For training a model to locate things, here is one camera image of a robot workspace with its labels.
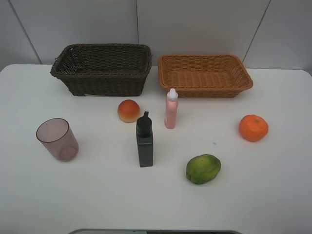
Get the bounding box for dark green pump bottle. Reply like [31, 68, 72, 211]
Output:
[136, 111, 154, 168]

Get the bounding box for pink bottle white cap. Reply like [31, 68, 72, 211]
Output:
[164, 88, 178, 129]

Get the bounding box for red yellow peach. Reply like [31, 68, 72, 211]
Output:
[117, 99, 140, 123]

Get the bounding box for green lime fruit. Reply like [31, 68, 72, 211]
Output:
[186, 154, 221, 185]

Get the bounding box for orange tangerine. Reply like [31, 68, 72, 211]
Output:
[238, 115, 269, 142]

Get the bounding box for orange wicker basket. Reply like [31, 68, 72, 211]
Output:
[158, 55, 253, 98]

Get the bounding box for dark brown wicker basket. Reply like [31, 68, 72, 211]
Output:
[50, 43, 152, 97]

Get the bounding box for translucent purple plastic cup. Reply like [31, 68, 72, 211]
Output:
[36, 118, 79, 162]

